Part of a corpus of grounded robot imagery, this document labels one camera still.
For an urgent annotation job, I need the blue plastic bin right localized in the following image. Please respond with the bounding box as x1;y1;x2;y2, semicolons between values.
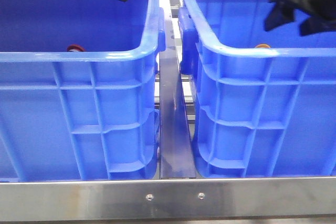
184;0;335;178

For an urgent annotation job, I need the yellow push button switch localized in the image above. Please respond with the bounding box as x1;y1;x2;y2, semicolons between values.
255;44;271;48

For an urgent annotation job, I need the blue plastic bin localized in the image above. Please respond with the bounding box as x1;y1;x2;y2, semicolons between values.
184;0;335;178
1;0;165;182

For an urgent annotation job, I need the red push button switch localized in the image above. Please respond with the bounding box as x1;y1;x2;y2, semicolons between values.
67;44;86;52

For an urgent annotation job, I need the metal divider rail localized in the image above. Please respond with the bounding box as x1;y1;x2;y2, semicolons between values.
159;0;196;179

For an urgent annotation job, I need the stainless steel front rail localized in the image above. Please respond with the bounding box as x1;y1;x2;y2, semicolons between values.
1;177;335;222

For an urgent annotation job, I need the blue plastic bin left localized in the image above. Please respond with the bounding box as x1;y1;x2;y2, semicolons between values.
1;0;165;182

